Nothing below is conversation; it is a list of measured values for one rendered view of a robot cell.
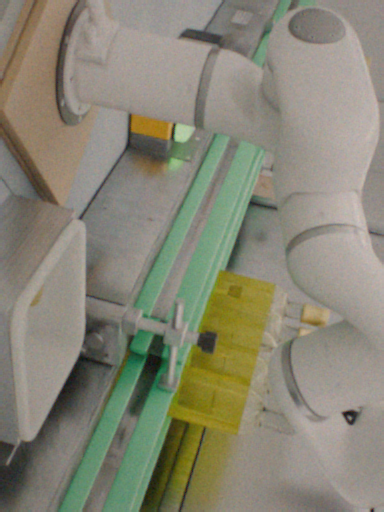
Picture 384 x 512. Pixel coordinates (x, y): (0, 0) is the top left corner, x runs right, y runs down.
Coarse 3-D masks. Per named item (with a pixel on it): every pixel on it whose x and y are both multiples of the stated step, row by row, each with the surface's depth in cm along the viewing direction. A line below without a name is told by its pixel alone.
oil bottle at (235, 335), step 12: (204, 324) 109; (216, 324) 109; (228, 324) 110; (240, 324) 110; (228, 336) 108; (240, 336) 108; (252, 336) 108; (264, 336) 108; (240, 348) 106; (252, 348) 106; (264, 348) 107
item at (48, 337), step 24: (72, 240) 79; (48, 264) 70; (72, 264) 82; (24, 288) 69; (48, 288) 85; (72, 288) 84; (24, 312) 66; (48, 312) 88; (72, 312) 87; (24, 336) 90; (48, 336) 90; (72, 336) 90; (24, 360) 70; (48, 360) 88; (72, 360) 89; (24, 384) 72; (48, 384) 85; (24, 408) 74; (48, 408) 83; (24, 432) 77
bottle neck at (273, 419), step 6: (264, 414) 99; (270, 414) 99; (276, 414) 100; (282, 414) 100; (264, 420) 99; (270, 420) 99; (276, 420) 99; (282, 420) 99; (264, 426) 100; (270, 426) 99; (276, 426) 99; (282, 426) 99; (288, 426) 99; (282, 432) 100; (288, 432) 99; (294, 432) 99
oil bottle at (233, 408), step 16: (192, 384) 100; (208, 384) 100; (224, 384) 101; (240, 384) 101; (176, 400) 99; (192, 400) 98; (208, 400) 98; (224, 400) 99; (240, 400) 99; (256, 400) 99; (176, 416) 101; (192, 416) 100; (208, 416) 99; (224, 416) 98; (240, 416) 98; (256, 416) 98; (224, 432) 101; (240, 432) 100
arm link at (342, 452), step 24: (288, 360) 69; (288, 384) 68; (288, 408) 69; (312, 432) 69; (336, 432) 71; (360, 432) 71; (312, 456) 70; (336, 456) 70; (360, 456) 69; (336, 480) 70; (360, 480) 69; (360, 504) 70
